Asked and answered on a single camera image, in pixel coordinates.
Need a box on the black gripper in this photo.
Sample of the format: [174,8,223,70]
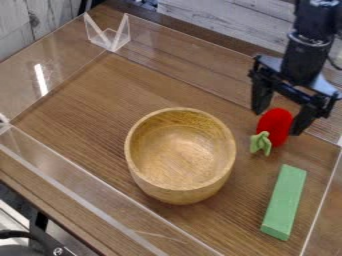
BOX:
[248,54,342,136]

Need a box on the red plush strawberry toy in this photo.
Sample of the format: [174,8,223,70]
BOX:
[250,108,294,156]

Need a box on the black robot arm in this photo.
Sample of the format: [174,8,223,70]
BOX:
[248,0,342,136]

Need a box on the wooden bowl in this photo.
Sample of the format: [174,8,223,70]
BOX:
[124,107,236,205]

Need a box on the green rectangular block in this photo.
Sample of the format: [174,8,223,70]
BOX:
[260,164,307,241]

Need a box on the clear acrylic corner bracket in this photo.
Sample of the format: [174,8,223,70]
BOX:
[83,13,131,52]

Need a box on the black cable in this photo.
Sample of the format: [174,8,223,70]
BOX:
[0,229,45,256]

